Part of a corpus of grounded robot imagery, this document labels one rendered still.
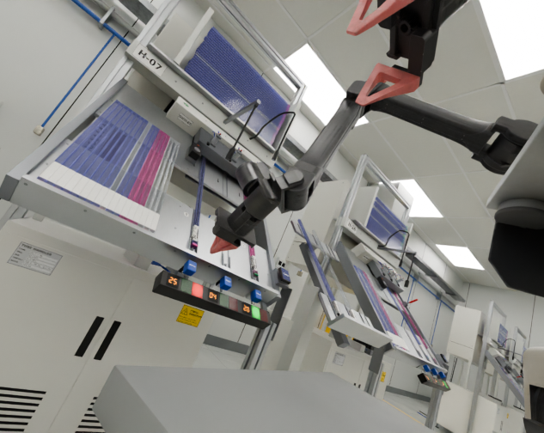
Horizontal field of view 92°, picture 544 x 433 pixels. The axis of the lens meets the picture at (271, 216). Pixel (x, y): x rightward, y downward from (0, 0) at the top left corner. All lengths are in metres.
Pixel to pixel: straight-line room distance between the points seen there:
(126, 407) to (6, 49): 2.74
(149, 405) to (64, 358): 0.80
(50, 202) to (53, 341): 0.49
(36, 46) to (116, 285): 2.22
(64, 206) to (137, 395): 0.45
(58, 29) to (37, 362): 2.44
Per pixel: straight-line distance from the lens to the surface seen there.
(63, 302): 1.00
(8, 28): 2.94
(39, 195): 0.66
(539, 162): 0.53
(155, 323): 1.06
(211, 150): 1.11
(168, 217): 0.76
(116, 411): 0.30
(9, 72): 2.82
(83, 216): 0.66
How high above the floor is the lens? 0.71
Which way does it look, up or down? 15 degrees up
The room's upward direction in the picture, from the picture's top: 24 degrees clockwise
